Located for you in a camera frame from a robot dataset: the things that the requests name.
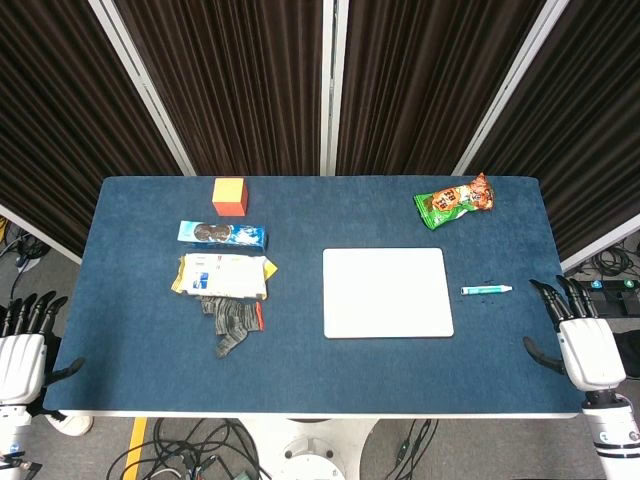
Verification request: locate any white yellow snack package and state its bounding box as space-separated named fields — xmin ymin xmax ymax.
xmin=170 ymin=252 xmax=279 ymax=301

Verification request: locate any black cable bundle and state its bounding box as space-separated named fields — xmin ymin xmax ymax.
xmin=107 ymin=417 xmax=271 ymax=480
xmin=0 ymin=217 xmax=44 ymax=274
xmin=592 ymin=239 xmax=640 ymax=274

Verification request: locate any black floor box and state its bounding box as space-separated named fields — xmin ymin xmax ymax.
xmin=587 ymin=278 xmax=640 ymax=317

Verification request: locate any yellow floor tape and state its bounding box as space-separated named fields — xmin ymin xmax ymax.
xmin=122 ymin=417 xmax=150 ymax=474

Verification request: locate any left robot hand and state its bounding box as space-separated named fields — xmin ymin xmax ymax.
xmin=0 ymin=291 xmax=85 ymax=406

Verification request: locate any grey knit glove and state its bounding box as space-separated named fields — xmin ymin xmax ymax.
xmin=197 ymin=295 xmax=266 ymax=360

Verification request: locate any white partition frame post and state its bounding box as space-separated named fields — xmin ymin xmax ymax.
xmin=88 ymin=0 xmax=197 ymax=177
xmin=451 ymin=0 xmax=571 ymax=176
xmin=319 ymin=0 xmax=350 ymax=176

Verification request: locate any white table base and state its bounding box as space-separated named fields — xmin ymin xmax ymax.
xmin=239 ymin=417 xmax=381 ymax=480

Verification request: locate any blue table cloth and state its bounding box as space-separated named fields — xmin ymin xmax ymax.
xmin=42 ymin=174 xmax=586 ymax=416

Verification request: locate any green orange snack bag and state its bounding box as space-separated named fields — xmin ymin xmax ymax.
xmin=412 ymin=172 xmax=496 ymax=231

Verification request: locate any dark pleated curtain panel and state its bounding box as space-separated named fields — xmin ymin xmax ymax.
xmin=335 ymin=0 xmax=549 ymax=176
xmin=474 ymin=0 xmax=640 ymax=261
xmin=0 ymin=0 xmax=186 ymax=256
xmin=114 ymin=0 xmax=326 ymax=176

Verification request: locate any blue cookie box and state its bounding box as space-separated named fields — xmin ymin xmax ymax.
xmin=178 ymin=220 xmax=269 ymax=251

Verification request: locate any white partition frame rail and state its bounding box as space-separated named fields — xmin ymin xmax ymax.
xmin=0 ymin=203 xmax=84 ymax=265
xmin=559 ymin=213 xmax=640 ymax=274

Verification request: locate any white drawing board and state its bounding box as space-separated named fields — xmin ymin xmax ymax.
xmin=321 ymin=247 xmax=456 ymax=340

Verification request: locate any orange yellow cube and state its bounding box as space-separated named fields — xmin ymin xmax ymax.
xmin=212 ymin=177 xmax=250 ymax=217

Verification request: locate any green white marker pen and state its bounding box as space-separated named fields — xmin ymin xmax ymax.
xmin=460 ymin=284 xmax=513 ymax=296

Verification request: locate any white shoe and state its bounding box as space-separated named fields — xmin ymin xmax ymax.
xmin=47 ymin=412 xmax=95 ymax=438

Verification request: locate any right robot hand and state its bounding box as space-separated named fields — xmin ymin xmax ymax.
xmin=522 ymin=274 xmax=628 ymax=394

